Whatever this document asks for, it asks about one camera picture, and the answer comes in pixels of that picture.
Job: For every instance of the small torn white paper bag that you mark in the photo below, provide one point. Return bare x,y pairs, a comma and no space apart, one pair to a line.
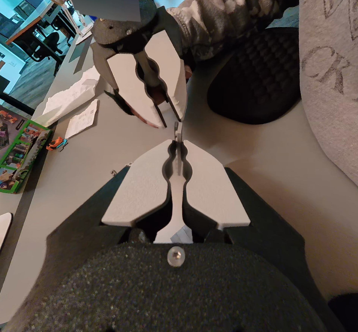
82,119

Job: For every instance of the wooden-edged office desk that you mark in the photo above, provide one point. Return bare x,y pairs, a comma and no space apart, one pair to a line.
28,24

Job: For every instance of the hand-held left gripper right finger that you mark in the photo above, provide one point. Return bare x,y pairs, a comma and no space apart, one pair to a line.
215,195

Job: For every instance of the person's right forearm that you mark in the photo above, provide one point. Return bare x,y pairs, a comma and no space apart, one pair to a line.
223,7

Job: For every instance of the white stand with wooden board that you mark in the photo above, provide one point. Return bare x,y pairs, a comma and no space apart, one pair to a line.
5,228

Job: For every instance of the long grey lego plate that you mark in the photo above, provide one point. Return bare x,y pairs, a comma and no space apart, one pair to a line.
179,147

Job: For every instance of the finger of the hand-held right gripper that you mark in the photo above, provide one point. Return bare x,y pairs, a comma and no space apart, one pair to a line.
125,80
170,66

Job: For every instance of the small orange lego figure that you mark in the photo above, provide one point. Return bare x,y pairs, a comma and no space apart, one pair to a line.
56,143

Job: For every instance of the black office chair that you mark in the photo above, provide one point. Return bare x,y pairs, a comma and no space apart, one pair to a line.
50,44

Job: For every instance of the torn white printed paper bag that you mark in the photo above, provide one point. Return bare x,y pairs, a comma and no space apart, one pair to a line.
70,97

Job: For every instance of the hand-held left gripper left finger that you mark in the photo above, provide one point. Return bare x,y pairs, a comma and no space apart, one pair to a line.
137,192

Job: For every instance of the green lego set box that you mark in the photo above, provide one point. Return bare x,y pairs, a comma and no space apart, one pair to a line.
19,153

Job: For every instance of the person's right hand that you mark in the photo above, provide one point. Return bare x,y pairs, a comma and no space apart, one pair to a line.
188,72

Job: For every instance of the grey splattered hoodie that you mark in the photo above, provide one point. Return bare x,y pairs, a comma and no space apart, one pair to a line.
330,86

